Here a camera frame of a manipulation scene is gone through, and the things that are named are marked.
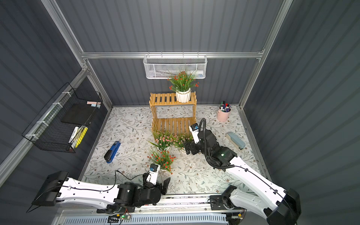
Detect black wire wall basket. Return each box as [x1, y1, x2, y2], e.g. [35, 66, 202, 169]
[22, 85, 103, 153]

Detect black notebook in basket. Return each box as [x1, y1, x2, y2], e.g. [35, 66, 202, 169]
[61, 104, 98, 126]

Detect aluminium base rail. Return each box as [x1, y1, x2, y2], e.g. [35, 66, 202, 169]
[53, 192, 296, 225]

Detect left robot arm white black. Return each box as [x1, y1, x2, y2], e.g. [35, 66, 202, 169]
[31, 166, 171, 214]

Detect red flower pot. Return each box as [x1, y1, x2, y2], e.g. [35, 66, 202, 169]
[147, 149, 176, 175]
[168, 70, 199, 103]

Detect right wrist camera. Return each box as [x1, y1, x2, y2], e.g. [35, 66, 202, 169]
[189, 123, 199, 137]

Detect wooden two-tier plant rack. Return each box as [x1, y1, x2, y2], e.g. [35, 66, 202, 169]
[149, 92, 197, 135]

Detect floral table mat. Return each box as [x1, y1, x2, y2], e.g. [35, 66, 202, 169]
[80, 105, 263, 194]

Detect white marker in black basket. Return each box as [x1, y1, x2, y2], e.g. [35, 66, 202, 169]
[69, 127, 79, 143]

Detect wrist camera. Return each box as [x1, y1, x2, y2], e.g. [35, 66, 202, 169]
[146, 164, 160, 185]
[189, 123, 199, 137]

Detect pink blue sticky notes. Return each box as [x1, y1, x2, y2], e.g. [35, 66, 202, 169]
[87, 101, 101, 108]

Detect pink pen holder cup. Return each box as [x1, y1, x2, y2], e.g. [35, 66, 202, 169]
[217, 109, 231, 122]

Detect pink flower pot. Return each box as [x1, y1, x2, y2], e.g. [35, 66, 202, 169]
[172, 133, 193, 152]
[149, 131, 173, 152]

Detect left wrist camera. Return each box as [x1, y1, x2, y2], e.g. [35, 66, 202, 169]
[146, 164, 160, 185]

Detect pens in pink cup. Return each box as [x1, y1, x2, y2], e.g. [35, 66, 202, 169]
[219, 101, 232, 113]

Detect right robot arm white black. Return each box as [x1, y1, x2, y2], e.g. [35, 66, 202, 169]
[183, 119, 302, 225]

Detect yellow item in black basket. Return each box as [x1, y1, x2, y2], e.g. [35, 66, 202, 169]
[72, 126, 88, 149]

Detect white wire mesh basket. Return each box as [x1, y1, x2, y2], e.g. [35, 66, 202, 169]
[143, 55, 208, 79]

